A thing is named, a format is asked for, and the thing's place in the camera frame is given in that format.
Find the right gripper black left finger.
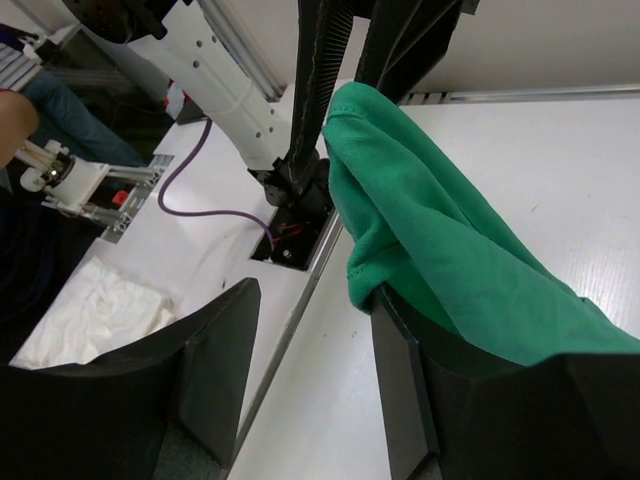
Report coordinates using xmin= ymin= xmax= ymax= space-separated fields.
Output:
xmin=1 ymin=278 xmax=261 ymax=479

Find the white crumpled cloth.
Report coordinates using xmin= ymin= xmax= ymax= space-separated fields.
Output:
xmin=9 ymin=257 xmax=176 ymax=370

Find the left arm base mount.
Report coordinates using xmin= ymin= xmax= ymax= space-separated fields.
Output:
xmin=250 ymin=153 xmax=334 ymax=271

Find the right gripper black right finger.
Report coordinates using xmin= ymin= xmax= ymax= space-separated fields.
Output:
xmin=371 ymin=286 xmax=639 ymax=479

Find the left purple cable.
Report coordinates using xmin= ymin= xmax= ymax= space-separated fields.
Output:
xmin=157 ymin=118 xmax=276 ymax=251

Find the white device on frame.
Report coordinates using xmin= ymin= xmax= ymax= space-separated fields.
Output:
xmin=15 ymin=140 xmax=174 ymax=244

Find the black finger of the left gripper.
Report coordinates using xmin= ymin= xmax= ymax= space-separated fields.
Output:
xmin=355 ymin=0 xmax=460 ymax=104
xmin=286 ymin=0 xmax=354 ymax=195

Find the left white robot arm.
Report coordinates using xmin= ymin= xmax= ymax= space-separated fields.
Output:
xmin=66 ymin=0 xmax=477 ymax=198

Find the green tank top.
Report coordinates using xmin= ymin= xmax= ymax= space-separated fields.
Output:
xmin=323 ymin=82 xmax=639 ymax=366

